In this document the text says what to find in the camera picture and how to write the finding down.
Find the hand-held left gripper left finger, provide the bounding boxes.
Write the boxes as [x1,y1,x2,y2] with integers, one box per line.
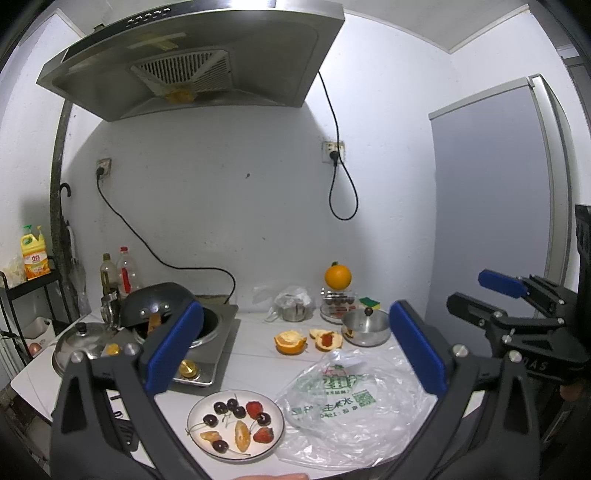
[50,299,213,480]

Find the cherries and strawberries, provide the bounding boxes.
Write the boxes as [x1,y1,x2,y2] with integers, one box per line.
[203,399,273,455]

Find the clear bottle with red label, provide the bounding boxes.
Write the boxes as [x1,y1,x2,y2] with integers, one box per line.
[116,246,139,296]

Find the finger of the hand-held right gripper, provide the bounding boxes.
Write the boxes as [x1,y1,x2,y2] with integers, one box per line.
[445,292,563,345]
[478,269,578,319]

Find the black umbrella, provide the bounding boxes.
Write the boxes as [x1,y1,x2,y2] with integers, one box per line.
[59,183,86,315]

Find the steel pot with wooden handle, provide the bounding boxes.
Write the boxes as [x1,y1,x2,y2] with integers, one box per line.
[342,323,392,348]

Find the black wok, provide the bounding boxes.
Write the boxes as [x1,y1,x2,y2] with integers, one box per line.
[120,282,197,334]

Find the whole orange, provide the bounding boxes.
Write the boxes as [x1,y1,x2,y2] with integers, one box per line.
[324,261,352,291]

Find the cooking oil bottle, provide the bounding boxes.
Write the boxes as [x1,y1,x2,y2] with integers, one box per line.
[100,253,116,301]

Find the clear printed plastic bag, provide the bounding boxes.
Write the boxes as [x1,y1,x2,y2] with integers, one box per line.
[274,348,444,470]

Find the steel range hood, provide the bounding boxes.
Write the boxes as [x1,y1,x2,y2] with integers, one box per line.
[36,0,346,122]

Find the glass container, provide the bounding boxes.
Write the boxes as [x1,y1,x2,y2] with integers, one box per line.
[320,288,360,321]

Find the black stove cable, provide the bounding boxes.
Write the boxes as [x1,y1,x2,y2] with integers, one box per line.
[96,171,236,305]

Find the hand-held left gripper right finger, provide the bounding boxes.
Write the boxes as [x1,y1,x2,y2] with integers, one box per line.
[369,300,541,480]

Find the black metal rack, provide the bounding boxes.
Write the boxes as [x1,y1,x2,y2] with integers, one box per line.
[0,270,65,352]

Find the yellow detergent bottle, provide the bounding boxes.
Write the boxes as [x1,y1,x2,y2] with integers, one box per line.
[19,224,51,281]

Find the white round plate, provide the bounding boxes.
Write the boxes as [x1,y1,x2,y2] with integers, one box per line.
[187,390,286,461]

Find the orange half with peel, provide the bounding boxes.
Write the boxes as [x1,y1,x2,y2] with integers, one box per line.
[274,330,308,355]

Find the small steel cup in bag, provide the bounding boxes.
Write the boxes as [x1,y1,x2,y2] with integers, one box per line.
[253,285,315,322]

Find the black hood cable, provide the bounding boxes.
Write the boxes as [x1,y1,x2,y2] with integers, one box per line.
[318,69,360,221]

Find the orange peel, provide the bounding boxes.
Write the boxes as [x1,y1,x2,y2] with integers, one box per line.
[309,328,343,352]

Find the steel gas stove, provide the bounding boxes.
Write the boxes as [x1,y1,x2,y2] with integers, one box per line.
[104,304,241,386]

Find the steel pot lid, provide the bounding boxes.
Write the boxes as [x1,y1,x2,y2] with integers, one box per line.
[342,308,391,334]

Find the steel wok lid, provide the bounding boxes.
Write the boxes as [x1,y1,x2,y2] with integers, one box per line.
[52,322,114,374]

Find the dark vertical pipe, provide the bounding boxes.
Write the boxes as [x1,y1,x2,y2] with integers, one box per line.
[48,99,81,319]

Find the white plastic box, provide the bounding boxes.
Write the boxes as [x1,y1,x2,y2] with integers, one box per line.
[23,318,54,340]

